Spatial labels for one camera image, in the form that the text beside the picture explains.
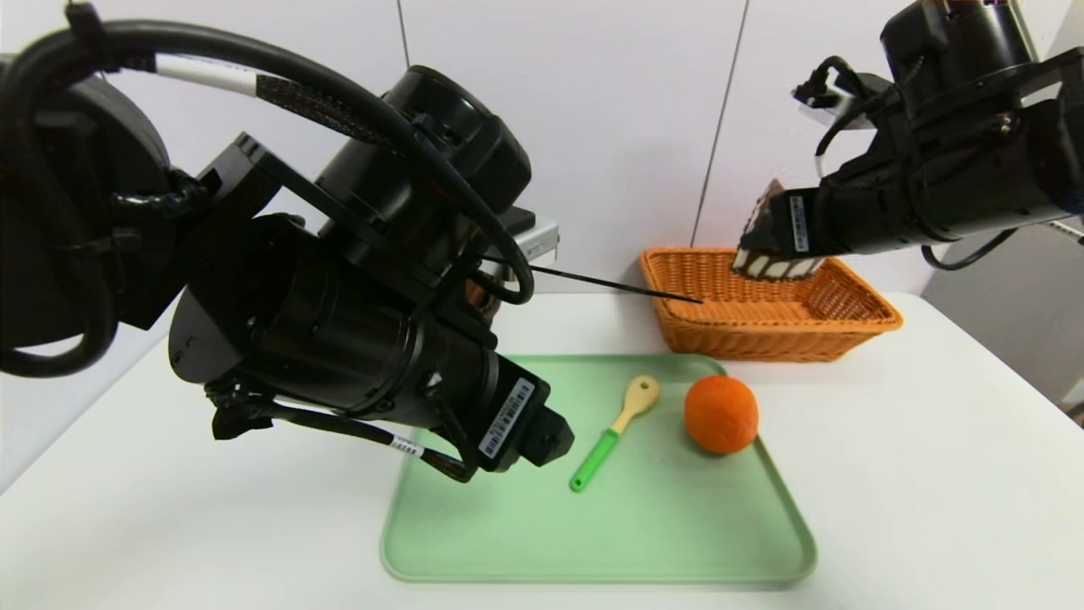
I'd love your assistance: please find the light green plastic tray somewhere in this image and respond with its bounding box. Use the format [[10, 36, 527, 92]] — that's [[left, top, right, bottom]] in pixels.
[[379, 353, 818, 585]]

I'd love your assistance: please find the beige spoon with green handle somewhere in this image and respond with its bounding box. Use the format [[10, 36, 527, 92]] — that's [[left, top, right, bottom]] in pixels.
[[568, 375, 661, 493]]

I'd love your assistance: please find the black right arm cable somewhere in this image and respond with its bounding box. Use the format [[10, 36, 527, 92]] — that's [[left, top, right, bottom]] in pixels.
[[796, 55, 1021, 272]]

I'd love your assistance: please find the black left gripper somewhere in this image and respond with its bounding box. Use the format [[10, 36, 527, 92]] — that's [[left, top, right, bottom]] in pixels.
[[410, 323, 575, 474]]

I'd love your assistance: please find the orange wicker basket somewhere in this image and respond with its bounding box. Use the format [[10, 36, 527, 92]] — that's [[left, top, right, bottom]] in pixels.
[[639, 247, 904, 363]]

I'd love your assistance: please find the thin black zip tie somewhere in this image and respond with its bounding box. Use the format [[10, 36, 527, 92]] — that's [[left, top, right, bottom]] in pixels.
[[483, 254, 705, 304]]

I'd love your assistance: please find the thin black labelled cable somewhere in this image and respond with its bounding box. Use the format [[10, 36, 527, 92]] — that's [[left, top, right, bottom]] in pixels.
[[207, 377, 477, 485]]

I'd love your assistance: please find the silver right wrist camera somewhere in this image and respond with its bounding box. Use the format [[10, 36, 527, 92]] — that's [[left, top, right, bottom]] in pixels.
[[794, 58, 886, 128]]

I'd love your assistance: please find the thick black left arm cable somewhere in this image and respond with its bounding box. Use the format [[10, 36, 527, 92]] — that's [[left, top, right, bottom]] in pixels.
[[0, 17, 536, 375]]

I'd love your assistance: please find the chocolate blueberry cake slice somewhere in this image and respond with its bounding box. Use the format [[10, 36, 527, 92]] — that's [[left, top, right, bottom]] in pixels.
[[733, 180, 829, 282]]

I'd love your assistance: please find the orange fruit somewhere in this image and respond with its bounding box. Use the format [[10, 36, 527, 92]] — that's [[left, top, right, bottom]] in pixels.
[[684, 374, 760, 455]]

